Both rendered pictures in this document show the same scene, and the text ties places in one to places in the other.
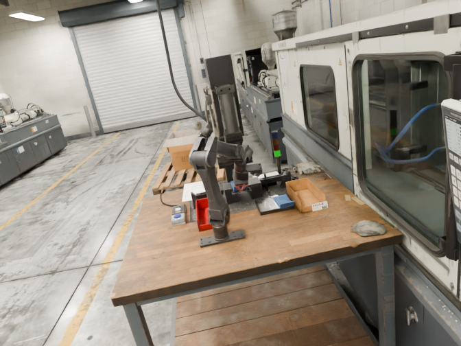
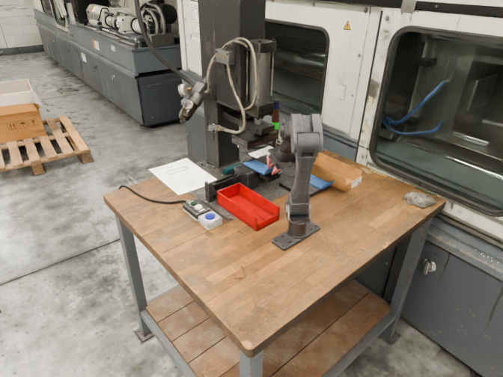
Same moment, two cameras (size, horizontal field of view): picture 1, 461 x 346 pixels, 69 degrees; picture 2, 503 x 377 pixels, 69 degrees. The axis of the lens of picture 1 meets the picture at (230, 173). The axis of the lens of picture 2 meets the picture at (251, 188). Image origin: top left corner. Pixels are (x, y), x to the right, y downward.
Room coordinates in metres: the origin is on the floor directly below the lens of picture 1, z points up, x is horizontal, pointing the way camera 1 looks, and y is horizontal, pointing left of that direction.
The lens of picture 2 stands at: (0.58, 0.88, 1.74)
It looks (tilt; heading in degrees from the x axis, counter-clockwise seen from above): 31 degrees down; 322
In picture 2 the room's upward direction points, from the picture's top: 1 degrees clockwise
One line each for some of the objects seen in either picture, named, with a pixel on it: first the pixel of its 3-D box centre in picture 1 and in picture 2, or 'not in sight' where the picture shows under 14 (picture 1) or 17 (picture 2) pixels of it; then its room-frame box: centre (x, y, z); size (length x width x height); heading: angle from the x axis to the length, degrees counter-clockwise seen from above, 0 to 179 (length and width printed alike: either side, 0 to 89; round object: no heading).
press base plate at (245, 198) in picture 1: (246, 193); (250, 175); (1.80, -0.07, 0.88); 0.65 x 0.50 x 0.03; 93
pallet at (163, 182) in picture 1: (193, 173); (29, 145); (4.91, 0.56, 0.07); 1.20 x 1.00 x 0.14; 177
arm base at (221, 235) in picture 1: (220, 231); (297, 227); (1.31, 0.09, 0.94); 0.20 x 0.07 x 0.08; 93
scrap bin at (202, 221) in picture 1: (208, 212); (247, 205); (1.54, 0.14, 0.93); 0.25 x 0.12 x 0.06; 3
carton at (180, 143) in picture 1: (188, 148); (13, 109); (5.21, 0.59, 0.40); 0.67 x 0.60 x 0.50; 175
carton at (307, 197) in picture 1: (305, 195); (331, 171); (1.54, -0.35, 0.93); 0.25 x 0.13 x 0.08; 3
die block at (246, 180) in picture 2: (242, 191); (257, 173); (1.72, -0.05, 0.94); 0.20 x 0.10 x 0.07; 93
